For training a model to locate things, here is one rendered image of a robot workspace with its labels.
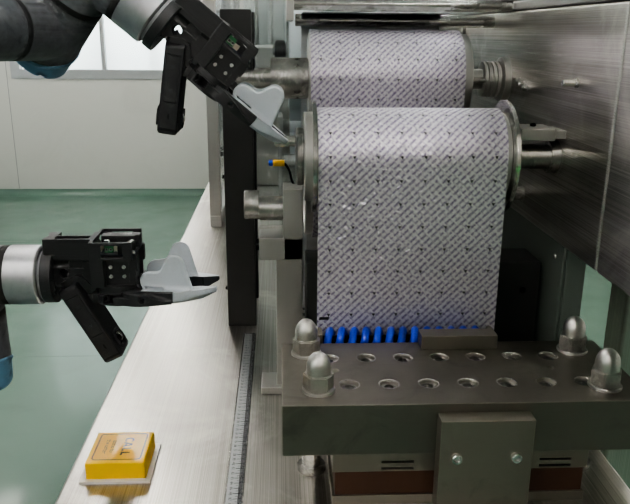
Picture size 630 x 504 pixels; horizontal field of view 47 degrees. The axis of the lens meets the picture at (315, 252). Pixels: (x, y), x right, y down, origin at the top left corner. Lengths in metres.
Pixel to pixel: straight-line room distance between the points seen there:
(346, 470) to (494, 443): 0.16
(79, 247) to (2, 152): 6.04
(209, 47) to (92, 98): 5.77
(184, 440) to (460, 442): 0.37
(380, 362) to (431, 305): 0.13
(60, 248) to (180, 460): 0.30
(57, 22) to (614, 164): 0.66
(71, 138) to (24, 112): 0.44
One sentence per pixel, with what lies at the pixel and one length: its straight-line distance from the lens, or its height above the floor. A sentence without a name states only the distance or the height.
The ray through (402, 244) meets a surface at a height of 1.15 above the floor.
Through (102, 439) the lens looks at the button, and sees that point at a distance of 0.95.
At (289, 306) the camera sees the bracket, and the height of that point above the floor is 1.03.
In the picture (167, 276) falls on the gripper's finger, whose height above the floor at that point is 1.12.
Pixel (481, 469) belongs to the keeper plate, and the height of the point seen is 0.96.
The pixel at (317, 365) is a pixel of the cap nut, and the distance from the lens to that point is 0.78.
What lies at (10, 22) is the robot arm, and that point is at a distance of 0.91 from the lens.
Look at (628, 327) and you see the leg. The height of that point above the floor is 0.97.
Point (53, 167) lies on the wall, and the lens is 6.84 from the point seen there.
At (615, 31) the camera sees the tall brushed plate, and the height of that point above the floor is 1.41.
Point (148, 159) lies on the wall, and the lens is 6.63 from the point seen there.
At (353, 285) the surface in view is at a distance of 0.93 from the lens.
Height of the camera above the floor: 1.40
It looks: 17 degrees down
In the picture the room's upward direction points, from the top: straight up
